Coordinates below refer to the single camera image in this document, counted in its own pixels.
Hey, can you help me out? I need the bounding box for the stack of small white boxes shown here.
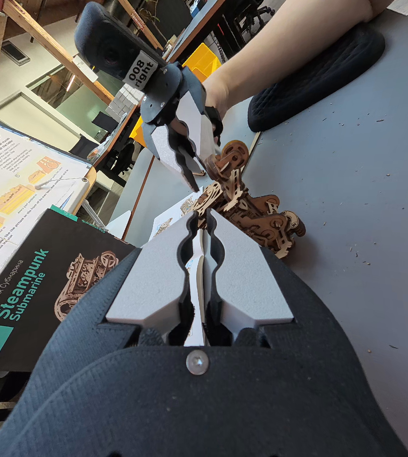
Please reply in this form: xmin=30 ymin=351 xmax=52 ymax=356
xmin=105 ymin=87 xmax=145 ymax=118

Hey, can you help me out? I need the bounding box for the wooden mechanical puzzle model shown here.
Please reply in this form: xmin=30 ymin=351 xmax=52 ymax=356
xmin=190 ymin=141 xmax=306 ymax=259

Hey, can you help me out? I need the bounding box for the black office chair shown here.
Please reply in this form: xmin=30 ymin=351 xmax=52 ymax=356
xmin=108 ymin=143 xmax=135 ymax=177

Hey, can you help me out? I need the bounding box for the white rounded board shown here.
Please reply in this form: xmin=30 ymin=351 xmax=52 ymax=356
xmin=106 ymin=211 xmax=132 ymax=240

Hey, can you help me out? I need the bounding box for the adjacent grey desk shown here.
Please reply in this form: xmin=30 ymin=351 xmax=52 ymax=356
xmin=109 ymin=155 xmax=154 ymax=247

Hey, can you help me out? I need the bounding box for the wooden ceiling beam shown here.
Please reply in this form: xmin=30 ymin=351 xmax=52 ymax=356
xmin=2 ymin=0 xmax=115 ymax=104

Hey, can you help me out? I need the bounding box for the illustrated instruction booklet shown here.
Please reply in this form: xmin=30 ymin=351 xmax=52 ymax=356
xmin=149 ymin=196 xmax=212 ymax=347

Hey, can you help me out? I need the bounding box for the black wrist rest pad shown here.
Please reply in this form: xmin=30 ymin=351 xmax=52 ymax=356
xmin=248 ymin=23 xmax=386 ymax=133

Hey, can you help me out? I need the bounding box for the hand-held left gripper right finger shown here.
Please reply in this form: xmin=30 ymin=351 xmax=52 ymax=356
xmin=206 ymin=209 xmax=294 ymax=346

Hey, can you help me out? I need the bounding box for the laminated instruction sheet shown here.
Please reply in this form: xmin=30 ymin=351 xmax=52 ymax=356
xmin=0 ymin=114 xmax=92 ymax=273

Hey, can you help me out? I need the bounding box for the person's right forearm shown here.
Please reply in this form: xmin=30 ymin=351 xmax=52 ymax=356
xmin=222 ymin=0 xmax=387 ymax=111

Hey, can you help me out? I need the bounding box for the black product box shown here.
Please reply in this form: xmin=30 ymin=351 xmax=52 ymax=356
xmin=0 ymin=204 xmax=137 ymax=372

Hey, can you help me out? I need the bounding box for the yellow plastic bin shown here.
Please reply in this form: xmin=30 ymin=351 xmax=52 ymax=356
xmin=130 ymin=43 xmax=222 ymax=147

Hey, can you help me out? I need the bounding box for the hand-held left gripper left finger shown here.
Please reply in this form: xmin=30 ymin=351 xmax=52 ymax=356
xmin=106 ymin=211 xmax=196 ymax=346

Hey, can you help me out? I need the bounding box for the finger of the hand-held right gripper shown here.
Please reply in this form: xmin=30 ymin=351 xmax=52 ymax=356
xmin=175 ymin=95 xmax=223 ymax=171
xmin=150 ymin=123 xmax=200 ymax=192

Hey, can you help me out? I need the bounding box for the person's right hand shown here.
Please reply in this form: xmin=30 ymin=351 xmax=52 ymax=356
xmin=202 ymin=76 xmax=236 ymax=143

